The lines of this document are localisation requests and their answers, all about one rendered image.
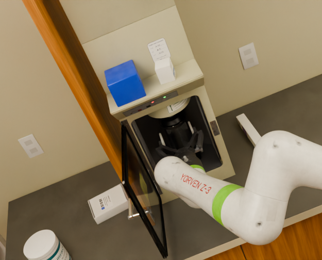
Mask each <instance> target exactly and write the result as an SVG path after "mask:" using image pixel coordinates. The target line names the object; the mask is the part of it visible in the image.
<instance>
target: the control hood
mask: <svg viewBox="0 0 322 260"><path fill-rule="evenodd" d="M174 69H175V72H176V80H175V81H172V82H169V83H165V84H160V81H159V79H158V76H157V74H155V75H153V76H150V77H148V78H146V79H143V80H142V83H143V86H144V89H145V92H146V96H145V97H142V98H140V99H138V100H135V101H133V102H130V103H128V104H126V105H123V106H121V107H117V105H116V103H115V101H114V99H113V97H112V94H111V93H109V94H107V100H108V104H109V109H110V113H111V115H113V116H114V117H115V118H116V119H118V120H121V119H123V118H125V117H126V116H125V115H124V114H123V112H126V111H128V110H131V109H133V108H135V107H138V106H140V105H143V104H145V103H147V102H150V101H152V100H155V99H157V98H160V97H162V96H164V95H167V94H169V93H172V92H174V91H177V93H178V95H181V94H184V93H186V92H189V91H191V90H193V89H196V88H198V87H201V86H203V85H204V75H203V73H202V71H201V69H200V68H199V66H198V64H197V62H196V60H195V59H191V60H189V61H186V62H184V63H182V64H179V65H177V66H175V67H174Z"/></svg>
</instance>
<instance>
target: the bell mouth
mask: <svg viewBox="0 0 322 260"><path fill-rule="evenodd" d="M190 98H191V97H189V98H186V99H184V100H182V101H179V102H177V103H174V104H171V105H169V106H166V107H164V108H162V109H159V110H157V111H154V112H152V113H149V114H148V115H149V116H150V117H153V118H167V117H170V116H173V115H175V114H177V113H179V112H180V111H182V110H183V109H184V108H185V107H186V106H187V104H188V103H189V101H190Z"/></svg>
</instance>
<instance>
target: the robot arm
mask: <svg viewBox="0 0 322 260"><path fill-rule="evenodd" d="M188 124H189V127H190V129H191V131H192V134H193V135H192V137H191V139H190V142H189V143H187V146H184V147H183V148H180V149H178V150H176V149H172V148H169V147H167V146H165V143H164V140H163V137H162V135H161V133H159V136H160V139H161V141H159V146H160V147H159V148H156V151H157V153H158V154H159V155H160V156H161V157H162V159H161V160H160V161H159V162H158V163H157V165H156V167H155V170H154V176H155V180H156V182H157V183H158V185H159V186H160V187H162V188H163V189H165V190H167V191H169V192H171V193H173V194H175V195H176V196H178V197H179V198H180V199H182V200H183V201H184V202H186V204H187V205H189V206H190V207H193V208H201V209H203V210H204V211H205V212H206V213H207V214H209V215H210V216H211V217H212V218H213V219H215V220H216V221H217V222H218V223H220V224H221V225H222V226H224V227H225V228H227V229H228V230H229V231H231V232H232V233H234V234H235V235H236V236H238V237H239V238H241V239H243V240H244V241H246V242H248V243H250V244H253V245H259V246H260V245H266V244H269V243H271V242H273V241H274V240H275V239H276V238H277V237H278V236H279V235H280V233H281V232H282V229H283V225H284V220H285V215H286V210H287V204H288V201H289V198H290V195H291V192H292V191H293V190H294V189H295V188H297V187H300V186H305V187H310V188H315V189H320V190H322V146H321V145H318V144H315V143H313V142H310V141H308V140H306V139H303V138H301V137H298V136H296V135H294V134H292V133H289V132H286V131H272V132H269V133H267V134H265V135H264V136H262V137H261V138H260V139H259V140H258V142H257V144H256V146H255V148H254V151H253V156H252V161H251V165H250V169H249V173H248V177H247V181H246V184H245V187H242V186H239V185H236V184H233V183H230V182H226V181H222V180H219V179H216V178H214V177H211V176H208V175H206V172H205V170H204V167H203V165H202V163H201V161H200V159H199V158H198V157H196V153H197V152H199V151H200V152H203V149H202V144H203V139H204V134H203V132H202V130H199V131H197V130H196V128H195V127H192V126H191V124H190V122H188ZM196 141H197V146H196V149H194V146H195V143H196ZM165 153H167V154H170V155H173V156H168V155H166V154H165Z"/></svg>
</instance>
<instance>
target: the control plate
mask: <svg viewBox="0 0 322 260"><path fill-rule="evenodd" d="M176 96H178V93H177V91H174V92H172V93H169V94H167V95H164V96H162V97H159V98H157V99H155V100H152V101H150V102H147V103H145V104H143V105H140V106H138V107H135V108H133V109H131V110H128V111H126V112H123V114H124V115H125V116H126V117H127V116H130V115H132V114H134V113H137V112H139V111H138V110H140V109H142V110H144V109H147V106H148V105H151V107H152V106H154V105H156V104H155V103H157V104H159V103H162V102H163V101H162V100H164V101H167V100H169V97H170V98H174V97H176ZM163 97H165V98H163ZM153 101H154V102H153ZM152 102H153V103H152ZM131 113H132V114H131Z"/></svg>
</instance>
